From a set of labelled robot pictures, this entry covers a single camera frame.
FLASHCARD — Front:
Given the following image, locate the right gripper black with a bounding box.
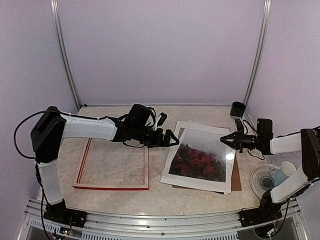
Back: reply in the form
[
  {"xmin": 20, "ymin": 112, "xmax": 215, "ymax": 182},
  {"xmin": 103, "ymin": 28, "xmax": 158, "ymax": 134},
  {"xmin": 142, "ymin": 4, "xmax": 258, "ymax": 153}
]
[{"xmin": 220, "ymin": 128, "xmax": 262, "ymax": 154}]

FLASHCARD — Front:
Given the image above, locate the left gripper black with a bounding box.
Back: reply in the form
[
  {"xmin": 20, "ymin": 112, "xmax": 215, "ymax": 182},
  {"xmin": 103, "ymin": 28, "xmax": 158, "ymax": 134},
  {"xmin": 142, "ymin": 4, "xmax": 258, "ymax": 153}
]
[{"xmin": 133, "ymin": 124, "xmax": 180, "ymax": 149}]

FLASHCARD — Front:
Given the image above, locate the autumn forest photo print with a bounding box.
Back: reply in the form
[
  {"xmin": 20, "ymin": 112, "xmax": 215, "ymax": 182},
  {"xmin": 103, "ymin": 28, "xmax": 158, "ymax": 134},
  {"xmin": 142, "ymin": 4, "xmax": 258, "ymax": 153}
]
[{"xmin": 168, "ymin": 129, "xmax": 236, "ymax": 183}]

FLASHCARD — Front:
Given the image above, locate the white mat board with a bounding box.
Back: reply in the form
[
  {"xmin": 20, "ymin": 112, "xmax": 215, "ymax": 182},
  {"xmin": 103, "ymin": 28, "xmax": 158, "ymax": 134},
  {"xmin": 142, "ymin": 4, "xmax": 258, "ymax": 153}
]
[{"xmin": 160, "ymin": 121, "xmax": 236, "ymax": 194}]

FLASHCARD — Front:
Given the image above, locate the wooden photo frame red edge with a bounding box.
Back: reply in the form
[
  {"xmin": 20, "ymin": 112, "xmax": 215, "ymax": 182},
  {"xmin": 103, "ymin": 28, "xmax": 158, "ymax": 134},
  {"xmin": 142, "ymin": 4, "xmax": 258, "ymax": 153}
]
[{"xmin": 72, "ymin": 138, "xmax": 149, "ymax": 191}]

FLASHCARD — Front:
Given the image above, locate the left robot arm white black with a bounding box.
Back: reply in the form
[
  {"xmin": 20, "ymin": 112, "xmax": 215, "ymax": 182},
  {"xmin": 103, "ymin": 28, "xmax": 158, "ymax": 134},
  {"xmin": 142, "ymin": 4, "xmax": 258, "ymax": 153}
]
[{"xmin": 30, "ymin": 104, "xmax": 180, "ymax": 223}]

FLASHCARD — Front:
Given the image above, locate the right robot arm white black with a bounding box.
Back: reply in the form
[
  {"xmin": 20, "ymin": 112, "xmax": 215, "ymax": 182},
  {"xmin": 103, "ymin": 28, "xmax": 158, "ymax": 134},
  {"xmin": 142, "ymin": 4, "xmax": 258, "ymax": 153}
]
[{"xmin": 220, "ymin": 118, "xmax": 320, "ymax": 223}]

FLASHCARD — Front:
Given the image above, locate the dark green cup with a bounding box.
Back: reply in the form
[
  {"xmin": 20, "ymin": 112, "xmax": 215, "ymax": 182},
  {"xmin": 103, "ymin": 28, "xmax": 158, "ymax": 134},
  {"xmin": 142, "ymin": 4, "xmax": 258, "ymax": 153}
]
[{"xmin": 230, "ymin": 101, "xmax": 246, "ymax": 119}]

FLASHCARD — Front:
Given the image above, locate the brown backing board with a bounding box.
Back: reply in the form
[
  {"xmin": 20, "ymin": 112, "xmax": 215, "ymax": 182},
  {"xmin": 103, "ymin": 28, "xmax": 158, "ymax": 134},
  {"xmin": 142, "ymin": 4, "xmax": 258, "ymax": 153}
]
[{"xmin": 161, "ymin": 156, "xmax": 242, "ymax": 194}]

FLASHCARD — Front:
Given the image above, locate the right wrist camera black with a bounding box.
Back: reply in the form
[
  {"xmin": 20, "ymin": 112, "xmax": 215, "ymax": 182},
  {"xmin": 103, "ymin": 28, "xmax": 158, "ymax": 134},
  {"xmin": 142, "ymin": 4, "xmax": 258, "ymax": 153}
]
[{"xmin": 235, "ymin": 119, "xmax": 244, "ymax": 133}]

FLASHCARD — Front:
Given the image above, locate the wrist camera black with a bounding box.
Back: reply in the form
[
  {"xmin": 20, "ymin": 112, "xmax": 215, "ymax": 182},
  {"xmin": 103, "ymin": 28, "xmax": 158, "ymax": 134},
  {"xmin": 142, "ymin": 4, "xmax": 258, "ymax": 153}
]
[
  {"xmin": 153, "ymin": 112, "xmax": 168, "ymax": 130},
  {"xmin": 235, "ymin": 119, "xmax": 244, "ymax": 133}
]

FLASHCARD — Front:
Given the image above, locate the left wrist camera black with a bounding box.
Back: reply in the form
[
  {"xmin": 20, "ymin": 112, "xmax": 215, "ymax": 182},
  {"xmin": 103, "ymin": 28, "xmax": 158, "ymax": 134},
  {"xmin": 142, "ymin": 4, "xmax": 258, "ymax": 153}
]
[{"xmin": 153, "ymin": 112, "xmax": 168, "ymax": 130}]

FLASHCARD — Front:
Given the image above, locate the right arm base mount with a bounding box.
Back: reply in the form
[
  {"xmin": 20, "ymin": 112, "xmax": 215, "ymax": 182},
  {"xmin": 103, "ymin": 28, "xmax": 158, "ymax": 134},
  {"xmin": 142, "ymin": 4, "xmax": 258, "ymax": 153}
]
[{"xmin": 239, "ymin": 208, "xmax": 283, "ymax": 228}]

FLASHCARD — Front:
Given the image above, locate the aluminium front rail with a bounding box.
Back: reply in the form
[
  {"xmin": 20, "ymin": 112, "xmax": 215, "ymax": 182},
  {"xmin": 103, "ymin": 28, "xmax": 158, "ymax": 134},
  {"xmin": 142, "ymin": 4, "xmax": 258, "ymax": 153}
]
[{"xmin": 17, "ymin": 197, "xmax": 308, "ymax": 240}]

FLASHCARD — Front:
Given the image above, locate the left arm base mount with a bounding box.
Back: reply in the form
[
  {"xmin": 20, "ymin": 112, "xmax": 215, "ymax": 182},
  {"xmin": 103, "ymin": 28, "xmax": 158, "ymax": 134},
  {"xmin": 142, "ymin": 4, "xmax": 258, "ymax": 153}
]
[{"xmin": 43, "ymin": 208, "xmax": 88, "ymax": 228}]

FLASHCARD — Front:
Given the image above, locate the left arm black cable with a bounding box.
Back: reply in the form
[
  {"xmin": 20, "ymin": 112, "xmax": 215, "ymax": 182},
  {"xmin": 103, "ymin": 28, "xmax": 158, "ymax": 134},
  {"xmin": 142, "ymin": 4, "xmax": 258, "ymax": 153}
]
[{"xmin": 13, "ymin": 111, "xmax": 66, "ymax": 161}]

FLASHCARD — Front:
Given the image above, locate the right aluminium corner post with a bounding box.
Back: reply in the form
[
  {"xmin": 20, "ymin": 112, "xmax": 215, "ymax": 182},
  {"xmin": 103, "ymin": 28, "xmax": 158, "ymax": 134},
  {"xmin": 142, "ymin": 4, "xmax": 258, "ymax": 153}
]
[{"xmin": 243, "ymin": 0, "xmax": 272, "ymax": 108}]

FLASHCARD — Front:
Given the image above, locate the aluminium corner post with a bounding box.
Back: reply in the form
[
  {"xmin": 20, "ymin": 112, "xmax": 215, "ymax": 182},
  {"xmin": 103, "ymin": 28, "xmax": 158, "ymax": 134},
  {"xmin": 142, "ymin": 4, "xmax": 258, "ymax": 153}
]
[
  {"xmin": 50, "ymin": 0, "xmax": 82, "ymax": 110},
  {"xmin": 243, "ymin": 0, "xmax": 272, "ymax": 108}
]

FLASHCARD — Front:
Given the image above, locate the left aluminium corner post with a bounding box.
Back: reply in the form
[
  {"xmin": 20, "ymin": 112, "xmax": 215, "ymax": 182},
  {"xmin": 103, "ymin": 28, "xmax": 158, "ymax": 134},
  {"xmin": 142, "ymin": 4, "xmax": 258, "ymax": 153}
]
[{"xmin": 50, "ymin": 0, "xmax": 82, "ymax": 110}]

